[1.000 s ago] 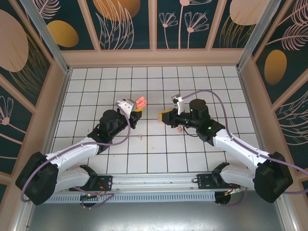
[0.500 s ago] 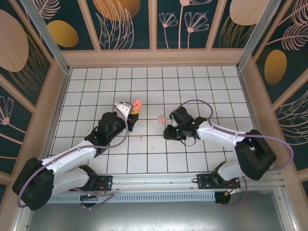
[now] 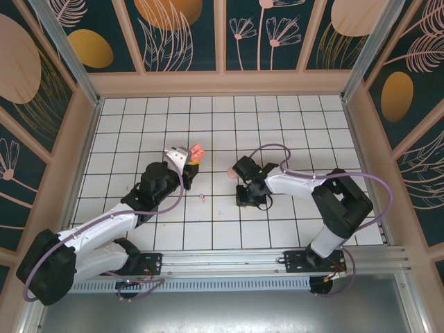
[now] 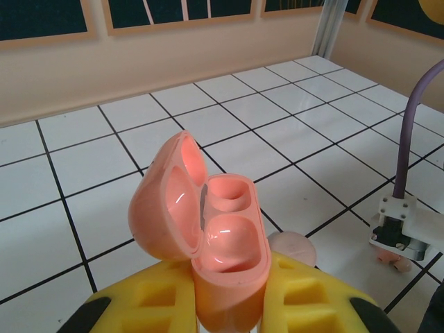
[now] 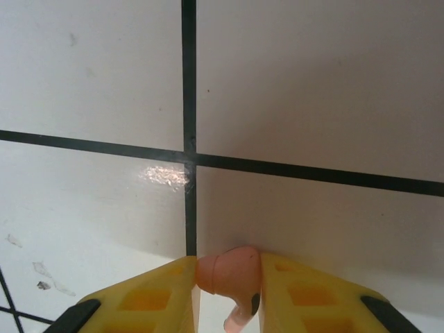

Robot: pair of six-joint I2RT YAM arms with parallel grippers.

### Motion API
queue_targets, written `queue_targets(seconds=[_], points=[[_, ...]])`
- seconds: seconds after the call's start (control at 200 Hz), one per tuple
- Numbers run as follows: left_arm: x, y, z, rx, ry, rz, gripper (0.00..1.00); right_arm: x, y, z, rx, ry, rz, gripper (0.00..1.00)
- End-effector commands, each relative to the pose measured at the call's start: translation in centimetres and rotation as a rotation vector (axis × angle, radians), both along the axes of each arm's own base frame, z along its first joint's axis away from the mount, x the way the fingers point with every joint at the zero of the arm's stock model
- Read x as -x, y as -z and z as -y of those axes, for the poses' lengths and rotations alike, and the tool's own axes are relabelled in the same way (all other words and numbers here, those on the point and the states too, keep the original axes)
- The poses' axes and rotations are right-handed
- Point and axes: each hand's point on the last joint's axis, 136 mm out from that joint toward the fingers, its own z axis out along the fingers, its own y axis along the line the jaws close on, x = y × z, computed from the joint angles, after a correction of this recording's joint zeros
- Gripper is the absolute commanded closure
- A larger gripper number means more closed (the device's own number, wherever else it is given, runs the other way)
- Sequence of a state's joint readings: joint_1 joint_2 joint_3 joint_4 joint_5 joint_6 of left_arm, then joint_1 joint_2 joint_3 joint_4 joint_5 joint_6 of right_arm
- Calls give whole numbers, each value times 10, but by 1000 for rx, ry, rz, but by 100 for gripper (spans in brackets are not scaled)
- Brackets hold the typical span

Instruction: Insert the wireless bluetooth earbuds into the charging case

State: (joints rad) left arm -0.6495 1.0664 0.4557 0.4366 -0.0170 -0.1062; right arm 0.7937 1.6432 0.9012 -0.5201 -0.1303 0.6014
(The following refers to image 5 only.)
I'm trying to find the pink wireless earbud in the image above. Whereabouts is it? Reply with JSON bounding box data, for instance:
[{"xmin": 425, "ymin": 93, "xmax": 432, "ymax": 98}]
[{"xmin": 195, "ymin": 245, "xmax": 262, "ymax": 331}]

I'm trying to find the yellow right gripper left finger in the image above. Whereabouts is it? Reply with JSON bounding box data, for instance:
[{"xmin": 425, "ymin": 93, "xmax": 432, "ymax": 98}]
[{"xmin": 51, "ymin": 255, "xmax": 203, "ymax": 333}]

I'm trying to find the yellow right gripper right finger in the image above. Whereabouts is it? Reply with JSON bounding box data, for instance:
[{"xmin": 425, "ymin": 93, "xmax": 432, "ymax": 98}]
[{"xmin": 258, "ymin": 251, "xmax": 444, "ymax": 333}]

